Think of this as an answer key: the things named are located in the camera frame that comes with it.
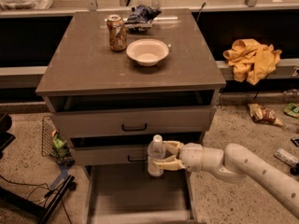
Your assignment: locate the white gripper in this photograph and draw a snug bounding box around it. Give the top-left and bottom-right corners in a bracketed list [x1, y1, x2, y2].
[153, 141, 204, 173]

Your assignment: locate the clear plastic water bottle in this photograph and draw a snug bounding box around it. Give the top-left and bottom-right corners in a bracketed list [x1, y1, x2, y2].
[148, 134, 166, 177]

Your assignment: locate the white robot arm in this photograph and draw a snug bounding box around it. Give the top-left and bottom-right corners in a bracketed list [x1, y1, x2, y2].
[151, 141, 299, 217]

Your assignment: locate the top grey drawer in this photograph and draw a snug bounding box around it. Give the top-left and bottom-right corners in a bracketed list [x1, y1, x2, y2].
[50, 102, 216, 138]

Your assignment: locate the grey drawer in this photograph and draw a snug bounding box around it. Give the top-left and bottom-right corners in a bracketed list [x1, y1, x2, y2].
[50, 102, 216, 138]
[68, 132, 205, 167]
[85, 163, 196, 224]

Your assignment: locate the bottom grey drawer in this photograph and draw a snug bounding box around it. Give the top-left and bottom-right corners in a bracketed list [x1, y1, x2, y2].
[85, 163, 196, 224]

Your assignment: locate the middle grey drawer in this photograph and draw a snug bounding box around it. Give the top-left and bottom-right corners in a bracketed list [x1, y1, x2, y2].
[68, 132, 205, 167]

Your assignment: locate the grey drawer cabinet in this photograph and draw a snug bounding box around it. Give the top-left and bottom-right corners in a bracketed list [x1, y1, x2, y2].
[35, 8, 227, 224]

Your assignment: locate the brown snack wrapper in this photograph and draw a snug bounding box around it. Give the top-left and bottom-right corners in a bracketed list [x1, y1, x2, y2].
[248, 104, 283, 127]

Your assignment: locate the white paper bowl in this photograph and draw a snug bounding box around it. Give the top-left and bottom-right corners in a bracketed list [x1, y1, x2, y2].
[126, 39, 169, 67]

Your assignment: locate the green snack bag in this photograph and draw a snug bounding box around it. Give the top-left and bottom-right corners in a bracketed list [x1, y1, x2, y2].
[51, 131, 68, 158]

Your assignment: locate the white packet on floor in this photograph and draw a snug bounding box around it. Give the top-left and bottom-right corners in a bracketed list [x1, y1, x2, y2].
[274, 148, 299, 167]

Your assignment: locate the yellow crumpled cloth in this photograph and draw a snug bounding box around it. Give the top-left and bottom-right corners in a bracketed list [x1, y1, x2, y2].
[223, 39, 282, 85]

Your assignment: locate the green packet on floor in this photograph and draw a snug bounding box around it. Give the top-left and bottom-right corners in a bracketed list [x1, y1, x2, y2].
[284, 103, 299, 119]

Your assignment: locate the blue chip bag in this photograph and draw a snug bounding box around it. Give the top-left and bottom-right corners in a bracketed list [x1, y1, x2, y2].
[125, 5, 161, 32]

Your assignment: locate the crushed orange soda can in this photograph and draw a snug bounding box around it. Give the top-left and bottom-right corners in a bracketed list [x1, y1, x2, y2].
[107, 14, 127, 52]

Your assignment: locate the black stand base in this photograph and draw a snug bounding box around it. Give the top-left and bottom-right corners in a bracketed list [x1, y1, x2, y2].
[0, 113, 75, 224]

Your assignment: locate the wire mesh basket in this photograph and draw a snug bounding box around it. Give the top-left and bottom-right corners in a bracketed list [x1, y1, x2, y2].
[42, 116, 75, 166]

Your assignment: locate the black cable on floor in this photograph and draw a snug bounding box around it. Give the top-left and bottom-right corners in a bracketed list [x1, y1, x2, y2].
[0, 174, 73, 224]

